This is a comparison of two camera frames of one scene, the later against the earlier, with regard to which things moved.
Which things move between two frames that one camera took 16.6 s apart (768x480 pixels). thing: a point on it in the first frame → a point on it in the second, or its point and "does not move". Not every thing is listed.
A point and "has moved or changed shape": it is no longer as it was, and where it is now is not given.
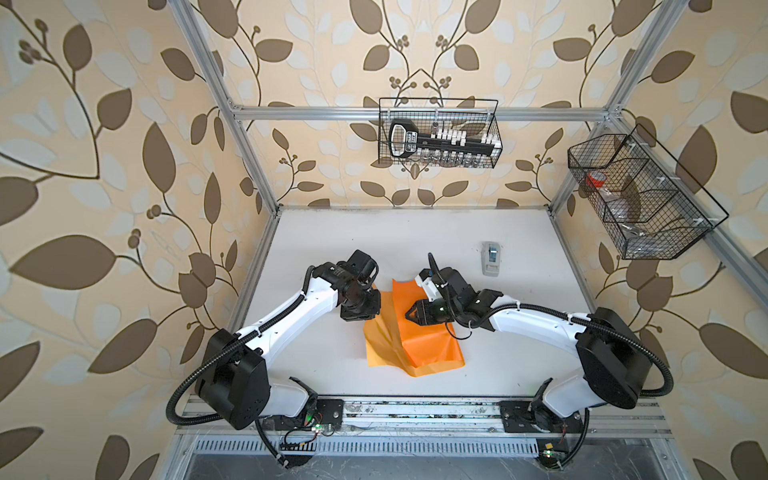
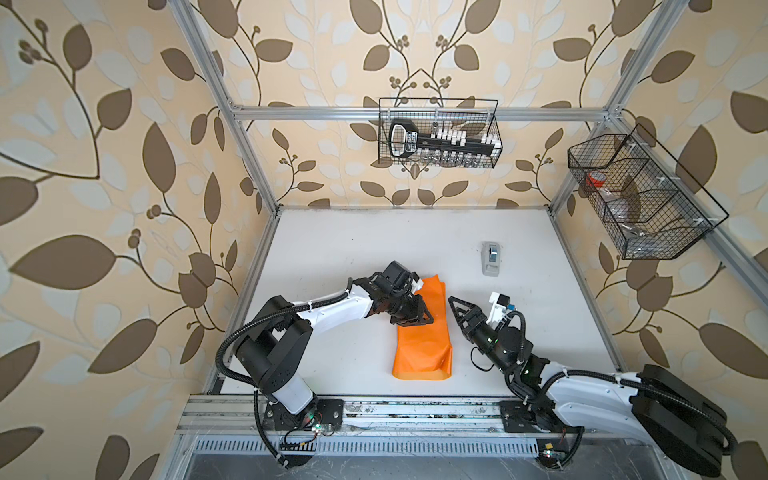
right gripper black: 421,311 → 476,317
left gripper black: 372,312 → 419,314
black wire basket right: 650,207 does not move
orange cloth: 394,341 has moved or changed shape
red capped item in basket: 596,178 does not move
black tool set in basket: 444,145 does not move
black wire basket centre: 452,132 does not move
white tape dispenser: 491,258 does not move
